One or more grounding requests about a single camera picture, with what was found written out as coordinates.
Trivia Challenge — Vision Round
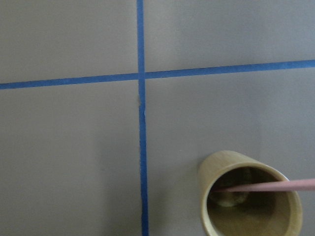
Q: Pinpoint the pink chopstick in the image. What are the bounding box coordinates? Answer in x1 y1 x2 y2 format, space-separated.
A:
213 178 315 192

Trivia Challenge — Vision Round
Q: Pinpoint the bamboo wooden cup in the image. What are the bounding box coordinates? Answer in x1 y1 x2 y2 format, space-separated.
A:
198 150 303 236

